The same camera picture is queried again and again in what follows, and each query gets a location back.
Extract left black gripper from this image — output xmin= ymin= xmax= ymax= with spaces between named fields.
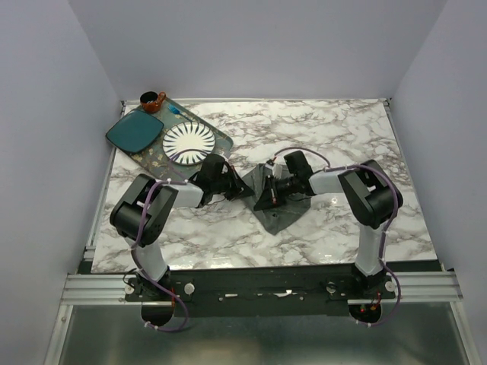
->
xmin=211 ymin=165 xmax=253 ymax=201

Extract teal square plate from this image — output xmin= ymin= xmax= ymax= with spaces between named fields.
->
xmin=105 ymin=109 xmax=164 ymax=154

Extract grey cloth napkin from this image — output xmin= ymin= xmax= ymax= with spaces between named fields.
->
xmin=242 ymin=163 xmax=310 ymax=236

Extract aluminium frame rail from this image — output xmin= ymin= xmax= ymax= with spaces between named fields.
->
xmin=61 ymin=275 xmax=125 ymax=306

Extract orange ceramic mug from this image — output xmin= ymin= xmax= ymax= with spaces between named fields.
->
xmin=139 ymin=91 xmax=166 ymax=114

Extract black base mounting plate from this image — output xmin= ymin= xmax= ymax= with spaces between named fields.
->
xmin=125 ymin=264 xmax=395 ymax=318

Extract white striped round plate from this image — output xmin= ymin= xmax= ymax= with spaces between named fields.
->
xmin=162 ymin=122 xmax=216 ymax=166

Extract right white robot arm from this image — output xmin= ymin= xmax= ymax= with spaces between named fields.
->
xmin=253 ymin=151 xmax=403 ymax=298

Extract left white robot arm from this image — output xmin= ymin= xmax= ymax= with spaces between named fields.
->
xmin=110 ymin=154 xmax=253 ymax=300

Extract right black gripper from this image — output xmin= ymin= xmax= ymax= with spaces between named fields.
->
xmin=256 ymin=174 xmax=299 ymax=211

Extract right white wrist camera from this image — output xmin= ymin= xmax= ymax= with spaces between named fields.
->
xmin=266 ymin=159 xmax=283 ymax=179

